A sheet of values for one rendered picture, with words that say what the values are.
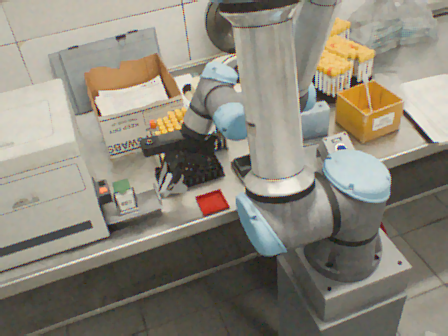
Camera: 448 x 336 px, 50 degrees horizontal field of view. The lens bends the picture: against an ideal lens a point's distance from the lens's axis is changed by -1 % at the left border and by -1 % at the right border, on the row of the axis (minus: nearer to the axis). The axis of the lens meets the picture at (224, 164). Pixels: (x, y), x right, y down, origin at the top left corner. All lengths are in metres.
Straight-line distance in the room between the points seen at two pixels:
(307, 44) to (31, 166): 0.58
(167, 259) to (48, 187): 0.92
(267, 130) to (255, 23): 0.16
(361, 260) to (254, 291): 1.20
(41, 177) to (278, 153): 0.53
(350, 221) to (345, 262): 0.12
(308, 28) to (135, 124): 0.68
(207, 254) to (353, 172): 1.14
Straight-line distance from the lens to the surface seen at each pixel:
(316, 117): 1.34
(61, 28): 1.59
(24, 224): 1.13
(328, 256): 0.94
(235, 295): 2.10
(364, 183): 0.82
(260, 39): 0.68
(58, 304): 1.91
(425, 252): 2.31
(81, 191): 1.09
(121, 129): 1.36
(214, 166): 1.28
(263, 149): 0.73
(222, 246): 1.91
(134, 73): 1.60
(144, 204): 1.19
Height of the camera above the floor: 1.73
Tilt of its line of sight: 40 degrees down
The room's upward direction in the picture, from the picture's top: 6 degrees counter-clockwise
